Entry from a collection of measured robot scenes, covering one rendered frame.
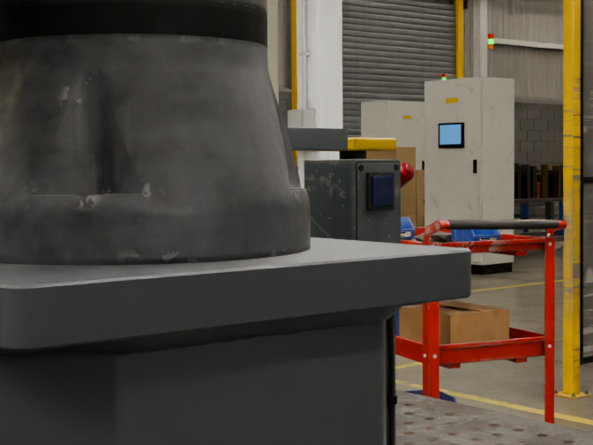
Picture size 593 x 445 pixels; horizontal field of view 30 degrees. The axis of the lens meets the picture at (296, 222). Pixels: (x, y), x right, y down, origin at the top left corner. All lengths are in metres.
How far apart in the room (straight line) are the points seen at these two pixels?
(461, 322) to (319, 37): 2.15
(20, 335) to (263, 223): 0.12
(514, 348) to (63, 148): 3.10
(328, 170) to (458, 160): 10.49
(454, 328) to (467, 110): 8.16
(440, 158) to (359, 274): 11.27
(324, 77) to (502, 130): 6.50
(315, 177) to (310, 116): 4.10
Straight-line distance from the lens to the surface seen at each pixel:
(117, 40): 0.42
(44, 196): 0.41
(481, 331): 3.46
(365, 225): 1.02
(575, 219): 5.50
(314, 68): 5.18
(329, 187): 1.03
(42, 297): 0.35
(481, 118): 11.34
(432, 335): 3.30
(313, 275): 0.40
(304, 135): 0.92
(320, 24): 5.20
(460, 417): 1.95
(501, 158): 11.55
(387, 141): 1.05
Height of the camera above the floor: 1.14
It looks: 3 degrees down
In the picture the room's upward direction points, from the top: 1 degrees counter-clockwise
